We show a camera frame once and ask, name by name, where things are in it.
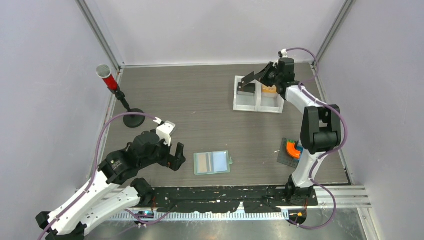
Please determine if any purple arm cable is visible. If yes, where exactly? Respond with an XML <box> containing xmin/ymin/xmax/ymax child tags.
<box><xmin>286</xmin><ymin>47</ymin><xmax>349</xmax><ymax>230</ymax></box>
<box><xmin>36</xmin><ymin>112</ymin><xmax>162</xmax><ymax>240</ymax></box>

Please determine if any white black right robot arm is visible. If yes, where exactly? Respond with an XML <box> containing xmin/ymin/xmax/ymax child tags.
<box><xmin>242</xmin><ymin>57</ymin><xmax>342</xmax><ymax>205</ymax></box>

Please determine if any white two-compartment bin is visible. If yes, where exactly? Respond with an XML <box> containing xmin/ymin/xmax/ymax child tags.
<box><xmin>233</xmin><ymin>75</ymin><xmax>285</xmax><ymax>114</ymax></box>

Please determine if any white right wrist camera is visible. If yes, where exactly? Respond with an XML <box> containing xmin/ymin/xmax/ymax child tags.
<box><xmin>278</xmin><ymin>49</ymin><xmax>289</xmax><ymax>58</ymax></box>

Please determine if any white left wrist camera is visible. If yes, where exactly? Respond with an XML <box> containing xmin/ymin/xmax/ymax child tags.
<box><xmin>153</xmin><ymin>117</ymin><xmax>176</xmax><ymax>147</ymax></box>

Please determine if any aluminium front rail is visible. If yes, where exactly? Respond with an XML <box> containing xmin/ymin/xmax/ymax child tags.
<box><xmin>89</xmin><ymin>186</ymin><xmax>372</xmax><ymax>224</ymax></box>

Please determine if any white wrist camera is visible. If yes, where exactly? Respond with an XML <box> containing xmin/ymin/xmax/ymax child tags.
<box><xmin>153</xmin><ymin>117</ymin><xmax>176</xmax><ymax>147</ymax></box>
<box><xmin>278</xmin><ymin>49</ymin><xmax>289</xmax><ymax>58</ymax></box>

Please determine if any orange credit card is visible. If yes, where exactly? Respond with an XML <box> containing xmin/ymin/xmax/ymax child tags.
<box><xmin>196</xmin><ymin>153</ymin><xmax>212</xmax><ymax>174</ymax></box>

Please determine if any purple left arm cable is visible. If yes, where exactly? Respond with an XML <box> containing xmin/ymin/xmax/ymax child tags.
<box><xmin>36</xmin><ymin>112</ymin><xmax>162</xmax><ymax>240</ymax></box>

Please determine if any red microphone on stand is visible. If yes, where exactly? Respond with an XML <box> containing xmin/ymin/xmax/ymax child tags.
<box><xmin>96</xmin><ymin>64</ymin><xmax>146</xmax><ymax>128</ymax></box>

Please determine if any orange box in bin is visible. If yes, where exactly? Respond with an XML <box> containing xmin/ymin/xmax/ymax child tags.
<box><xmin>261</xmin><ymin>85</ymin><xmax>277</xmax><ymax>94</ymax></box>

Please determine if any orange lego brick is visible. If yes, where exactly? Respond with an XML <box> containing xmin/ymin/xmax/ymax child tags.
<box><xmin>286</xmin><ymin>140</ymin><xmax>301</xmax><ymax>159</ymax></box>

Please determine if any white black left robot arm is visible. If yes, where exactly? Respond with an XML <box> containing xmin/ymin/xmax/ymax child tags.
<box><xmin>36</xmin><ymin>130</ymin><xmax>186</xmax><ymax>240</ymax></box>

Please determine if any green card holder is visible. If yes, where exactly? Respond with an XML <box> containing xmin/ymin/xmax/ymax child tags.
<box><xmin>193</xmin><ymin>150</ymin><xmax>233</xmax><ymax>176</ymax></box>

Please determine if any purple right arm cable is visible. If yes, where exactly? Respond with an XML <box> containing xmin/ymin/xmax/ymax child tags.
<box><xmin>286</xmin><ymin>47</ymin><xmax>349</xmax><ymax>230</ymax></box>

